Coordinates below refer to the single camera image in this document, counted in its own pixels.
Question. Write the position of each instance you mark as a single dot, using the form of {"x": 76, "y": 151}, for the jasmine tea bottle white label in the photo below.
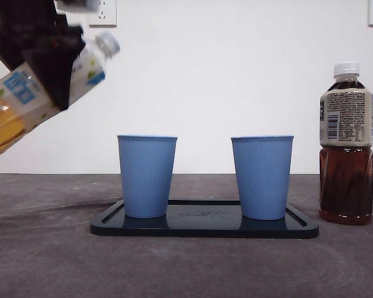
{"x": 18, "y": 93}

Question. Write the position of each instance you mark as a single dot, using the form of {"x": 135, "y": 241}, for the dark tea bottle beige label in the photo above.
{"x": 346, "y": 180}

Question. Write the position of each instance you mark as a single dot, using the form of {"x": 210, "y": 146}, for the blue ribbed plastic cup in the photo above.
{"x": 146, "y": 177}
{"x": 262, "y": 180}

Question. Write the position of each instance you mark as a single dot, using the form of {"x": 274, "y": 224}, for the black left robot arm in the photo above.
{"x": 15, "y": 28}

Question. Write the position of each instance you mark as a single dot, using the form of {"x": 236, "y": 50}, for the dark blue rectangular tray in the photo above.
{"x": 205, "y": 224}

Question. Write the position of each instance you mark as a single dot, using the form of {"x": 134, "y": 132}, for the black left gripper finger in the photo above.
{"x": 56, "y": 74}

